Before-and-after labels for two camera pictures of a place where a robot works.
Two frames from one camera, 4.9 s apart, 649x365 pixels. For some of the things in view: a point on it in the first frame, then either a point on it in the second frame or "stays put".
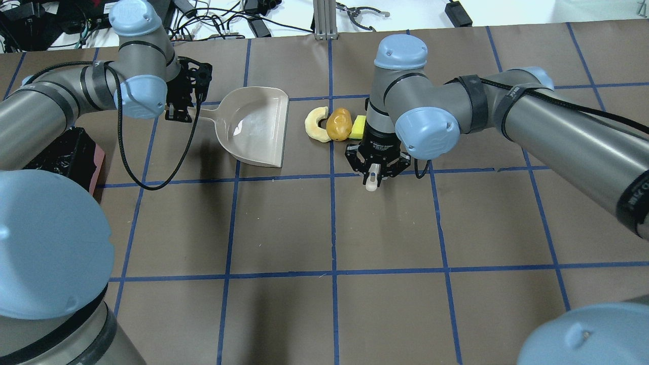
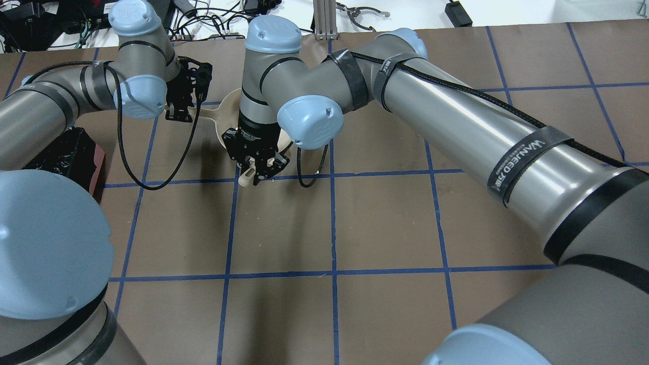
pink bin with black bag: [75, 154] stays put
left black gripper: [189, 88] stays put
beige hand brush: [372, 182] to [246, 179]
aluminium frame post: [325, 26] stays put
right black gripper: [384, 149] to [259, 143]
